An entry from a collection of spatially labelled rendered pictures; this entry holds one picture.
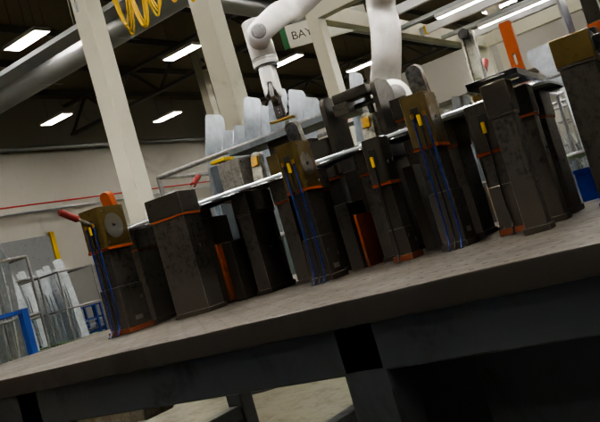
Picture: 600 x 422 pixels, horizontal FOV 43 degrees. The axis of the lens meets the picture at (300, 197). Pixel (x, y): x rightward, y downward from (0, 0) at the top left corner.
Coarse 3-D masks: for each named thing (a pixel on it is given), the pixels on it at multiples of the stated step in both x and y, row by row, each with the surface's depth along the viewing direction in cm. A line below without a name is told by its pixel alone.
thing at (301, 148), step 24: (288, 144) 183; (288, 168) 183; (312, 168) 188; (288, 192) 184; (312, 192) 186; (312, 216) 183; (312, 240) 183; (336, 240) 188; (312, 264) 182; (336, 264) 184
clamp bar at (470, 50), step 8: (464, 32) 196; (472, 32) 198; (464, 40) 199; (472, 40) 197; (464, 48) 198; (472, 48) 198; (464, 56) 198; (472, 56) 198; (480, 56) 198; (472, 64) 198; (480, 64) 196; (472, 72) 197; (480, 72) 195; (472, 80) 196
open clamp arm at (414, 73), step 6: (414, 66) 170; (420, 66) 171; (408, 72) 171; (414, 72) 171; (420, 72) 170; (408, 78) 172; (414, 78) 171; (420, 78) 171; (414, 84) 171; (420, 84) 171; (426, 84) 171; (414, 90) 172; (420, 90) 171; (426, 90) 171
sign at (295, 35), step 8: (352, 8) 1296; (360, 8) 1296; (296, 24) 1295; (304, 24) 1295; (280, 32) 1294; (288, 32) 1294; (296, 32) 1294; (304, 32) 1294; (336, 32) 1294; (344, 32) 1294; (288, 40) 1293; (296, 40) 1293; (304, 40) 1293; (288, 48) 1292
